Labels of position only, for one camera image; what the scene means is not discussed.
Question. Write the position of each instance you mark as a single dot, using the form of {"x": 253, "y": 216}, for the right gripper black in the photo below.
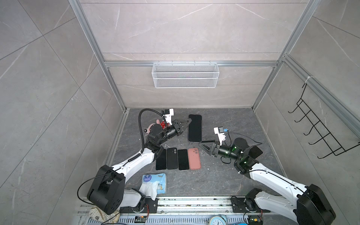
{"x": 214, "y": 149}

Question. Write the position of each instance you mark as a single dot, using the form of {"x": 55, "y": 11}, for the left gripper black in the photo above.
{"x": 175, "y": 124}

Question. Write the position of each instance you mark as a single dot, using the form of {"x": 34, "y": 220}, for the black phone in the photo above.
{"x": 161, "y": 162}
{"x": 195, "y": 128}

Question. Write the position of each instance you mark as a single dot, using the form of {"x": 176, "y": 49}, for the pink phone case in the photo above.
{"x": 194, "y": 159}

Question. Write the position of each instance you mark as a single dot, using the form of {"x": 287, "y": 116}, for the black phone case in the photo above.
{"x": 172, "y": 158}

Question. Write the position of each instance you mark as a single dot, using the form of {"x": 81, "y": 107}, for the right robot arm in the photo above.
{"x": 306, "y": 205}

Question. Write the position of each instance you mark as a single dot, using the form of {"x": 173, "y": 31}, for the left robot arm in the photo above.
{"x": 107, "y": 190}

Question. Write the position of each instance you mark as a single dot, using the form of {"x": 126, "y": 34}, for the phone near right arm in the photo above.
{"x": 255, "y": 152}

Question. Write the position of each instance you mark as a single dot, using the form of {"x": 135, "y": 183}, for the blue tissue pack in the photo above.
{"x": 153, "y": 185}

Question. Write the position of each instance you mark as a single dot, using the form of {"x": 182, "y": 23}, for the blue round clock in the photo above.
{"x": 217, "y": 220}

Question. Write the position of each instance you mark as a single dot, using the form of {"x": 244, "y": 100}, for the crumpled patterned cloth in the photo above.
{"x": 98, "y": 215}

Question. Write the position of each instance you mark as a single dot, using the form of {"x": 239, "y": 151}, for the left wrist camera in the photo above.
{"x": 167, "y": 116}

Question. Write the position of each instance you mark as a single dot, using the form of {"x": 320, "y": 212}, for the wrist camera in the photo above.
{"x": 221, "y": 133}
{"x": 167, "y": 116}

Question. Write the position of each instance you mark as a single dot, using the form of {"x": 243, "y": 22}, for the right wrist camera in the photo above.
{"x": 221, "y": 133}

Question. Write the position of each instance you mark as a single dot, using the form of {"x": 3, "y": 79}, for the white wire basket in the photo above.
{"x": 185, "y": 75}

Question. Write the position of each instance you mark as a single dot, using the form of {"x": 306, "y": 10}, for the aluminium mounting rail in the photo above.
{"x": 215, "y": 205}

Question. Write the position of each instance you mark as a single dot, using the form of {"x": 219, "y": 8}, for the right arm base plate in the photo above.
{"x": 244, "y": 204}

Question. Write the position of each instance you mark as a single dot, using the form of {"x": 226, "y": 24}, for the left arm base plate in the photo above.
{"x": 145, "y": 205}

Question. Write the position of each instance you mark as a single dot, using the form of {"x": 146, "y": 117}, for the black wire hook rack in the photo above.
{"x": 318, "y": 126}

